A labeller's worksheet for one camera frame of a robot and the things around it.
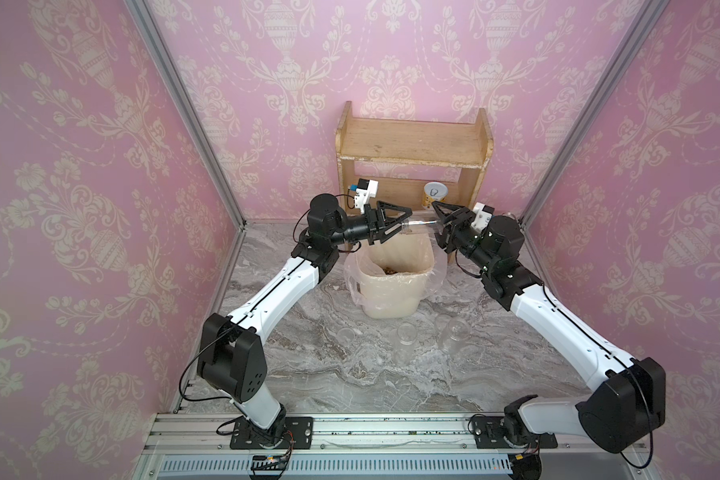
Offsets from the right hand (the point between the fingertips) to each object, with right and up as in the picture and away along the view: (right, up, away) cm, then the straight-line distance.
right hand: (431, 207), depth 70 cm
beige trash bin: (-9, -23, +8) cm, 25 cm away
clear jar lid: (-22, -36, +20) cm, 47 cm away
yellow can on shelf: (+6, +8, +22) cm, 24 cm away
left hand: (-6, -4, -4) cm, 8 cm away
